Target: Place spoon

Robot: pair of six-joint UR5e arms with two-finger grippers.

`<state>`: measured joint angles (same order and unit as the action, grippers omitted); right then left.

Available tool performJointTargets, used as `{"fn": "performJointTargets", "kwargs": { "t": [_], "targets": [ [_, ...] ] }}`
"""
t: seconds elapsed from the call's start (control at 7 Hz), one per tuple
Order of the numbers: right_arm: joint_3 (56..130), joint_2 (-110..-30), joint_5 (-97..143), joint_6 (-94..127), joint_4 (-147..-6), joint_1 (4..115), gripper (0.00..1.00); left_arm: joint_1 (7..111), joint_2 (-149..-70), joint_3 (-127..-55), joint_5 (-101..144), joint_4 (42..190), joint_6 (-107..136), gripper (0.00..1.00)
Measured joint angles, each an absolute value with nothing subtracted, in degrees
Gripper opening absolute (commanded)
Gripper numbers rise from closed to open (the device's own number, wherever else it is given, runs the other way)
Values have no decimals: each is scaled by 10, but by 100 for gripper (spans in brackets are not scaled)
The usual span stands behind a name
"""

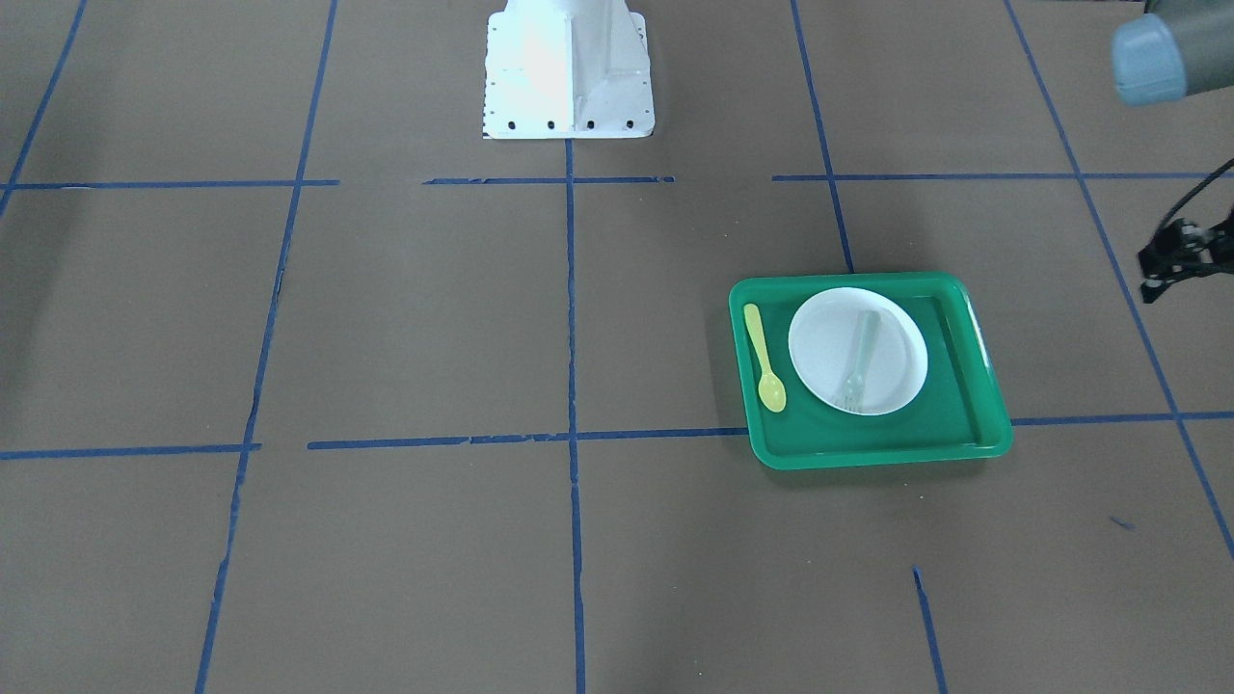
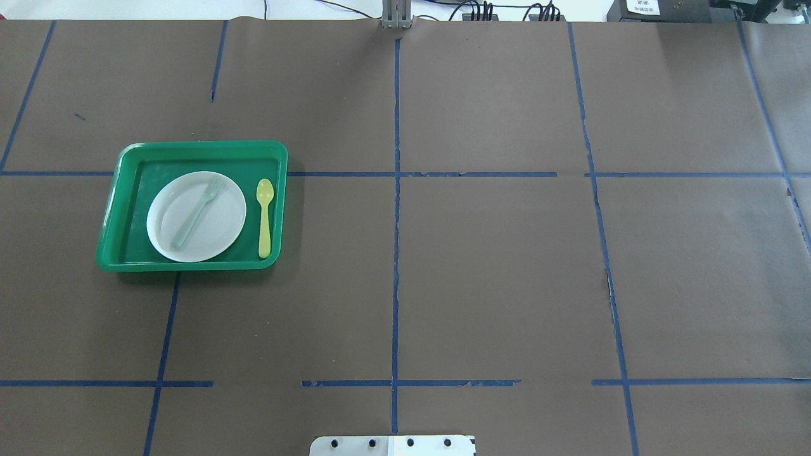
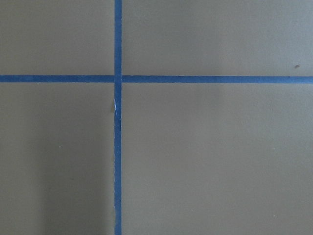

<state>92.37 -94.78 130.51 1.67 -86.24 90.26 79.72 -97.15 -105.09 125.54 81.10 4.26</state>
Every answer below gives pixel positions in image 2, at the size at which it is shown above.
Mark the yellow plastic spoon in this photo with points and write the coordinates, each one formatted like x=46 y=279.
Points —
x=265 y=194

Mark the pale green plastic fork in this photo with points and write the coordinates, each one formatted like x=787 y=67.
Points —
x=208 y=196

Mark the white round plate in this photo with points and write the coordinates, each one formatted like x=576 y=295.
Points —
x=219 y=226

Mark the black power strip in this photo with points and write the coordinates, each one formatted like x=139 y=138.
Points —
x=483 y=11

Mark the green plastic tray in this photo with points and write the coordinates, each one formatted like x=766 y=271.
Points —
x=143 y=169

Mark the black box white label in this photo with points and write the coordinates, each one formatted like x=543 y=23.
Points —
x=660 y=11

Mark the aluminium frame post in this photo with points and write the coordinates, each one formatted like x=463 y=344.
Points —
x=396 y=14

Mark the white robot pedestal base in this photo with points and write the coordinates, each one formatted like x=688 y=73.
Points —
x=454 y=444

